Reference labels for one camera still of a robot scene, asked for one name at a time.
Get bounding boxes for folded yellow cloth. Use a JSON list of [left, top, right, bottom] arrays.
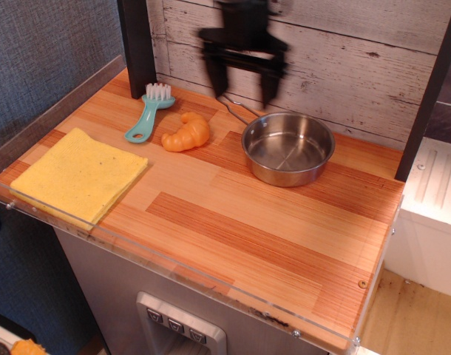
[[10, 128, 148, 231]]

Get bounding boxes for orange plastic toy croissant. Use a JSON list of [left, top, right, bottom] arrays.
[[161, 112, 210, 152]]

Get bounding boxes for dark right shelf post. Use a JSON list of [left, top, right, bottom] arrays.
[[395, 17, 451, 182]]

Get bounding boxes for clear acrylic table guard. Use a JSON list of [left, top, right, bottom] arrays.
[[0, 171, 403, 354]]

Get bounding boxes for grey toy fridge cabinet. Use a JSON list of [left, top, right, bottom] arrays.
[[55, 229, 324, 354]]

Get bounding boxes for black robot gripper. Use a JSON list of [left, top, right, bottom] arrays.
[[198, 1, 288, 108]]

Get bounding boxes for white toy sink unit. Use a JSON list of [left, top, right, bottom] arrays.
[[384, 138, 451, 296]]

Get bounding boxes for orange object bottom left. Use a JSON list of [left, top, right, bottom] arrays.
[[0, 339, 48, 355]]

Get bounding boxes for small stainless steel pot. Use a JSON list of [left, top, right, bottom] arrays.
[[217, 95, 336, 188]]

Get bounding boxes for silver ice dispenser panel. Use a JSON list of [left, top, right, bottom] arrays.
[[136, 291, 228, 354]]

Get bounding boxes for teal plastic dish brush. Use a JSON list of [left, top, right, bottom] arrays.
[[124, 83, 175, 143]]

